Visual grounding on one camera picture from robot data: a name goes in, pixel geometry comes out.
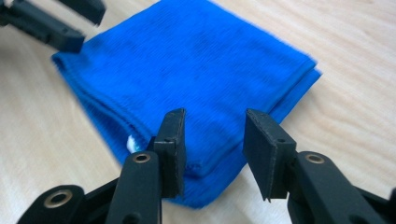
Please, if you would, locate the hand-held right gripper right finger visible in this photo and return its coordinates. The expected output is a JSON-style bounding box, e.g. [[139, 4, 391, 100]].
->
[[242, 108, 387, 224]]

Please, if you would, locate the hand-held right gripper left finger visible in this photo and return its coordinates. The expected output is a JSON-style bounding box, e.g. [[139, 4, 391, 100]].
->
[[106, 107, 187, 224]]

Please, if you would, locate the blue cloth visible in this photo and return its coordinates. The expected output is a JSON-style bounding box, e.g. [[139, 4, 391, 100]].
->
[[50, 0, 322, 209]]

